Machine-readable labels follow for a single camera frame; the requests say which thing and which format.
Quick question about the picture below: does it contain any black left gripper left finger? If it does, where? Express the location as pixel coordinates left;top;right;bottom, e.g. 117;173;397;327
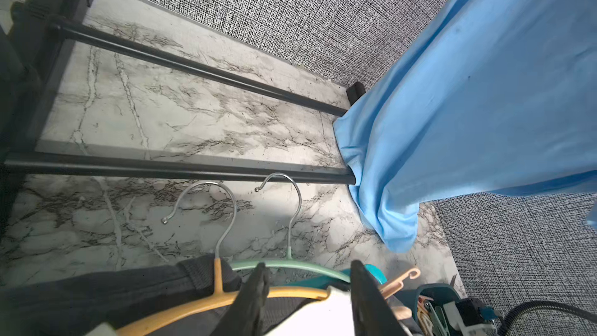
211;262;270;336

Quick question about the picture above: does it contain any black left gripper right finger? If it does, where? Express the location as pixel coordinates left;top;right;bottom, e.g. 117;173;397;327
350;261;407;335

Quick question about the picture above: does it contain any yellow wooden hanger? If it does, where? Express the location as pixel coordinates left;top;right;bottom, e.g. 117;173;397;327
114;180;332;336

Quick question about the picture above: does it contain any white t-shirt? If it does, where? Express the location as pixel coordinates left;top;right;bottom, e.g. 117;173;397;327
267;287;355;336

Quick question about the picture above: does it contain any light blue t-shirt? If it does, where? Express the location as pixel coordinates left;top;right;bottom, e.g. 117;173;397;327
334;0;596;253

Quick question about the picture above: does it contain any pile of pastel clothespins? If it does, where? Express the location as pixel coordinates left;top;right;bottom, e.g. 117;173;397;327
417;296;452;336

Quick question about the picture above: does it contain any mint green hanger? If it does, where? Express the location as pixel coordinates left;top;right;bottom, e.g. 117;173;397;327
229;172;351;285

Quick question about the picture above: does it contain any dark teal clothespin tray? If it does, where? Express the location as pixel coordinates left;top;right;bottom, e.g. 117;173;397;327
394;283;467;335

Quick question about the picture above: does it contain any dark grey garment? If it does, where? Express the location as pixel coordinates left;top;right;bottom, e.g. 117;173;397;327
0;254;309;336

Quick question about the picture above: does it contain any black clothes rack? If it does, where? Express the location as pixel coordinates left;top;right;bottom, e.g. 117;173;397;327
1;0;355;213

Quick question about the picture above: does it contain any black corrugated cable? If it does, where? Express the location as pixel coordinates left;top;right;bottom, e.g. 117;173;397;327
496;299;597;336

